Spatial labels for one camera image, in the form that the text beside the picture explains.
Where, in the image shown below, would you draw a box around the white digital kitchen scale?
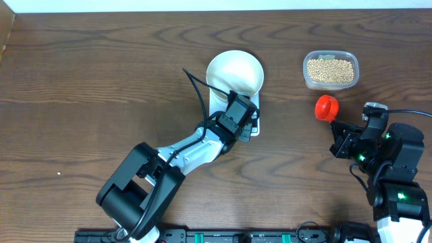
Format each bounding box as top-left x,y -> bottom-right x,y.
209,89 -> 261,136

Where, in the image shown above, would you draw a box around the red plastic measuring scoop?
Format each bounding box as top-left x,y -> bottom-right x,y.
315,94 -> 340,123

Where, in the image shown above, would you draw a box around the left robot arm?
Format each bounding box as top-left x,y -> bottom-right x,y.
96,111 -> 257,242

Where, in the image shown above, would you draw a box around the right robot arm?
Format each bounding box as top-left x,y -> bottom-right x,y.
330,121 -> 431,242

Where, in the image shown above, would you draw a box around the white ceramic bowl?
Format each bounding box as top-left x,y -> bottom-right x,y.
206,50 -> 265,98

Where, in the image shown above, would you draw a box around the clear plastic container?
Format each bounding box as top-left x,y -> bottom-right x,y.
302,51 -> 360,91

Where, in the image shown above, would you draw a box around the soybeans in container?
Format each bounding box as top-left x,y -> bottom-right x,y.
306,59 -> 354,83

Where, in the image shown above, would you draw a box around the cardboard box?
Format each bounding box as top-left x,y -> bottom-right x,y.
0,0 -> 16,60

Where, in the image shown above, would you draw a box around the right black cable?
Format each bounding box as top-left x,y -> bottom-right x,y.
364,107 -> 432,119

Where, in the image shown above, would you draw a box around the black cable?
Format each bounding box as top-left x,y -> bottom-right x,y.
114,67 -> 237,243
364,107 -> 432,119

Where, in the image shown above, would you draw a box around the left black cable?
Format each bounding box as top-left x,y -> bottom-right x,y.
114,67 -> 237,243

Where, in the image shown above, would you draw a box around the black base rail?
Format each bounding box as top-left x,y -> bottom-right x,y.
74,228 -> 375,243

